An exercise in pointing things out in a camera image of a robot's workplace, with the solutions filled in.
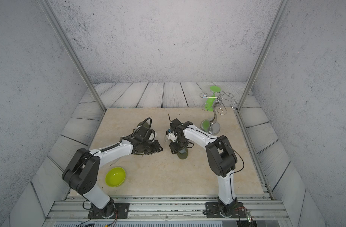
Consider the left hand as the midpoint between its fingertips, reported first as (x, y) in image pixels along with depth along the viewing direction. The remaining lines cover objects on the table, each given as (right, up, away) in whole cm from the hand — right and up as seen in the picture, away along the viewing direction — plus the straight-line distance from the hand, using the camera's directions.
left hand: (164, 149), depth 88 cm
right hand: (+7, -1, +2) cm, 7 cm away
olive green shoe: (-9, +13, -15) cm, 22 cm away
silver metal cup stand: (+34, +30, -2) cm, 45 cm away
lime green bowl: (-29, -15, -4) cm, 33 cm away
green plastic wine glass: (+31, +32, +12) cm, 46 cm away
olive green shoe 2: (+11, -2, +1) cm, 11 cm away
